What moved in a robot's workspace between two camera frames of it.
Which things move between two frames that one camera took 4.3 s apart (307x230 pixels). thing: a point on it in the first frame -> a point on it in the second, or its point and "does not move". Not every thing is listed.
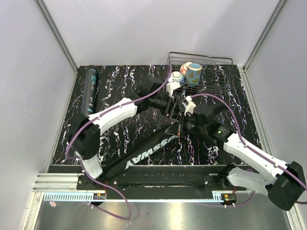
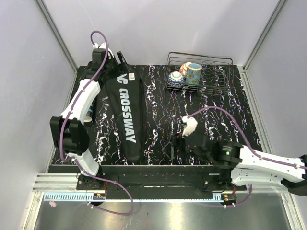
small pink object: x=53 y=203 does not move
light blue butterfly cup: x=193 y=74 does not move
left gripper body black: x=164 y=103 -> x=113 y=68
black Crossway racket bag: x=146 y=129 -> x=126 y=100
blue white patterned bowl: x=177 y=76 does not move
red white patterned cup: x=184 y=68 does not move
